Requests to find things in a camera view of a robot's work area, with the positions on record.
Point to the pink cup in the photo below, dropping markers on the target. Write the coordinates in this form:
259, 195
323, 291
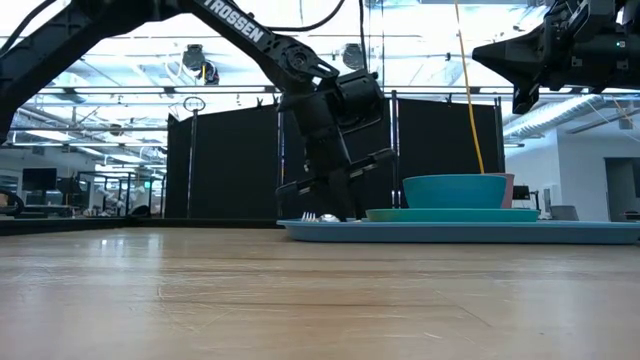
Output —
511, 192

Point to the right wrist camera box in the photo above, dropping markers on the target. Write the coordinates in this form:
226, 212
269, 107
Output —
590, 17

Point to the teal plate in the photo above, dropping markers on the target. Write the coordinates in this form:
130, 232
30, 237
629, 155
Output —
450, 215

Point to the horizontal metal rail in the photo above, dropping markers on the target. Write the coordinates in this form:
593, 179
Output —
225, 90

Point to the black table edge rail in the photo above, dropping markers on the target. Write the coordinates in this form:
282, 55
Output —
75, 227

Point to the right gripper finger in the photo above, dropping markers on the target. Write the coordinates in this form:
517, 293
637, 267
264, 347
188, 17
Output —
525, 100
525, 57

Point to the blue plastic tray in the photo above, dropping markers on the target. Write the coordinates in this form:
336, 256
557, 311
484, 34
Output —
450, 234

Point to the black curtain pole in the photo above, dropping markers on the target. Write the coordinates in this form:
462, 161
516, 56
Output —
498, 135

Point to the dark wall monitor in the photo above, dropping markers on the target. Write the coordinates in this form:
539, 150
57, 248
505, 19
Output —
39, 179

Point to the teal bowl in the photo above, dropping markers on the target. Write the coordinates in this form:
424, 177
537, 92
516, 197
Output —
455, 192

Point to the gray chair back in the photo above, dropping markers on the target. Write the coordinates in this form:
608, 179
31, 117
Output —
564, 213

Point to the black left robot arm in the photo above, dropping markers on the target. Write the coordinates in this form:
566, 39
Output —
50, 50

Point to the small black monitor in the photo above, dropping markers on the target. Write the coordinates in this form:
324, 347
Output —
522, 192

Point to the metal curtain pole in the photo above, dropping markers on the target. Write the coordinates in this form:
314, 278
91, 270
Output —
280, 150
395, 185

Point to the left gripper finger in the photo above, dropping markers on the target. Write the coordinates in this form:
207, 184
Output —
354, 200
340, 200

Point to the dark gray door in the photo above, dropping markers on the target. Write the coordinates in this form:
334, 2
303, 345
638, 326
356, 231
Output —
622, 190

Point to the white ribbed air duct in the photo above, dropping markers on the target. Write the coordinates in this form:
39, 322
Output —
550, 120

